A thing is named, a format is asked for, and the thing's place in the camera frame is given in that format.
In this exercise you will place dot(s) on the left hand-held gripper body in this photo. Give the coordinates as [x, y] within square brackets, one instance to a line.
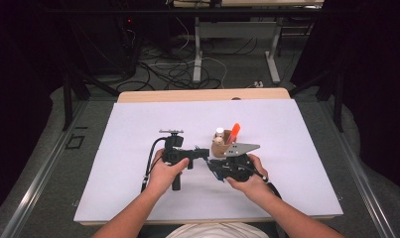
[174, 147]

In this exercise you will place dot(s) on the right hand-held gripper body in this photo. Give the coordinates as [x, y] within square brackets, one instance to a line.
[237, 165]

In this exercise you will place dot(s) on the brown pen holder cup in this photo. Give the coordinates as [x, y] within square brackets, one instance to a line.
[218, 150]

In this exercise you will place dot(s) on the white and green glue stick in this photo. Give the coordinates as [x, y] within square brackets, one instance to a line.
[219, 131]

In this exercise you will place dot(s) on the orange highlighter pen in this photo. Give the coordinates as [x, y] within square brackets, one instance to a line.
[234, 132]

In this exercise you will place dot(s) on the person's right hand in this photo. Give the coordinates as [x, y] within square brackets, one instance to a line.
[253, 186]

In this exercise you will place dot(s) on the person's left hand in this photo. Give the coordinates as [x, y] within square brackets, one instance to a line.
[161, 178]

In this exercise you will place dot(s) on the white table mat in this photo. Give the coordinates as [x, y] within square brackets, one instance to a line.
[187, 205]

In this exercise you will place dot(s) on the person's white shirt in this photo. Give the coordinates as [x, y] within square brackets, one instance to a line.
[217, 231]

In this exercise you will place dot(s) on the white power plug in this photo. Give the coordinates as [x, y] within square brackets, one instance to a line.
[258, 84]

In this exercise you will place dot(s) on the dark computer tower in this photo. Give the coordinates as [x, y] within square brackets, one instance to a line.
[129, 43]

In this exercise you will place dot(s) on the black metal stand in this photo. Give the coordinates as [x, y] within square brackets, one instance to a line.
[67, 99]
[338, 99]

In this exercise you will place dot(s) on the white metal desk frame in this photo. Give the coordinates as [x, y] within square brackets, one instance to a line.
[197, 49]

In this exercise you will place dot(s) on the metal floor rail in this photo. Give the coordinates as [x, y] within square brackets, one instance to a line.
[38, 185]
[363, 185]

